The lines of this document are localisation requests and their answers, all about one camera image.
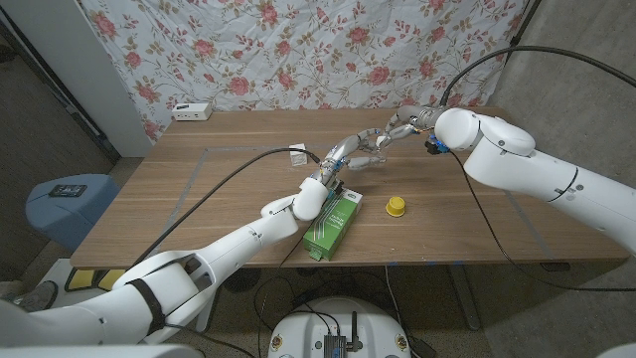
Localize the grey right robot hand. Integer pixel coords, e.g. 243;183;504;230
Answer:
376;104;446;150

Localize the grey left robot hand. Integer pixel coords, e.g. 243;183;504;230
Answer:
315;127;389;196

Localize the clear medicine bottle white cap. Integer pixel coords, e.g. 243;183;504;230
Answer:
372;136;390;163

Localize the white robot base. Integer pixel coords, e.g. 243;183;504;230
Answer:
267;295;412;358

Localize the small white cube box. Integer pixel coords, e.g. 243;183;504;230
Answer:
289;143;309;167

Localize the yellow lid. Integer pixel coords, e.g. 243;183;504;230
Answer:
385;196;406;218

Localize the green medicine box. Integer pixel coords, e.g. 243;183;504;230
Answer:
302;188;364;262

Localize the floral backdrop cloth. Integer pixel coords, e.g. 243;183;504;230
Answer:
79;0;529;143

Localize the black backdrop stand pole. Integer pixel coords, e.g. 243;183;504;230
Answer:
505;0;544;64

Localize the white power strip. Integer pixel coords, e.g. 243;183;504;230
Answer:
171;101;214;122

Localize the white metal table leg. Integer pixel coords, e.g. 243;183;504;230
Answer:
195;292;223;334
446;263;482;332

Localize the black phone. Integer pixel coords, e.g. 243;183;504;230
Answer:
48;183;88;198

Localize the blue-grey round stool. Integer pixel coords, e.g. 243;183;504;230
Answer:
25;173;120;253

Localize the yellow black floor pedal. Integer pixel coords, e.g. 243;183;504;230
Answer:
64;267;125;293

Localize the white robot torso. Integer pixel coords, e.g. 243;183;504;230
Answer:
0;344;206;358

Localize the grey sneaker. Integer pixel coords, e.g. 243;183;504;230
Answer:
12;280;60;313

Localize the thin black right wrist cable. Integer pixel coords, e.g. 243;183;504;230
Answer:
449;151;636;293

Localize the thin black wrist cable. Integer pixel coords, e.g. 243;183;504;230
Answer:
276;236;305;269
449;151;636;293

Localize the thin black left wrist cable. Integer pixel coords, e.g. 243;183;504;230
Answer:
276;236;305;269

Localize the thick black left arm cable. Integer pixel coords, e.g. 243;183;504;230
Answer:
131;147;322;269

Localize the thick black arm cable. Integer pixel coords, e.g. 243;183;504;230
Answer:
131;147;322;269
440;45;636;108

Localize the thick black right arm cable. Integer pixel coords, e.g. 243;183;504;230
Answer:
440;45;636;108

